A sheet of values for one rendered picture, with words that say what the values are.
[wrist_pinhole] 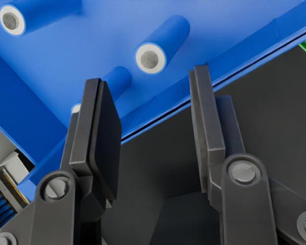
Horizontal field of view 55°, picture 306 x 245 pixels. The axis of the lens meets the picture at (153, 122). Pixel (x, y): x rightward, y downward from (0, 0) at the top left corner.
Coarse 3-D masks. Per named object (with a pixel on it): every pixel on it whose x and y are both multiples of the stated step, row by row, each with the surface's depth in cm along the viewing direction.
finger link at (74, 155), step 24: (96, 96) 11; (72, 120) 11; (96, 120) 10; (72, 144) 10; (96, 144) 9; (120, 144) 13; (72, 168) 9; (96, 168) 9; (96, 192) 9; (24, 216) 9; (96, 216) 10; (0, 240) 8; (24, 240) 8
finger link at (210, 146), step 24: (192, 72) 11; (192, 96) 10; (192, 120) 13; (216, 120) 9; (216, 144) 8; (240, 144) 9; (216, 168) 9; (216, 192) 9; (288, 192) 8; (288, 216) 8; (288, 240) 7
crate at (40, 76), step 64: (0, 0) 23; (128, 0) 20; (192, 0) 19; (256, 0) 18; (0, 64) 25; (64, 64) 24; (128, 64) 23; (192, 64) 21; (256, 64) 15; (0, 128) 23; (64, 128) 28; (128, 128) 21
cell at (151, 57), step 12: (168, 24) 17; (180, 24) 18; (156, 36) 15; (168, 36) 16; (180, 36) 17; (144, 48) 15; (156, 48) 15; (168, 48) 15; (144, 60) 15; (156, 60) 15; (168, 60) 15; (144, 72) 16; (156, 72) 15
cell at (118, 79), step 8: (112, 72) 22; (120, 72) 22; (128, 72) 23; (104, 80) 21; (112, 80) 21; (120, 80) 21; (128, 80) 22; (112, 88) 20; (120, 88) 21; (112, 96) 20; (80, 104) 18; (72, 112) 18
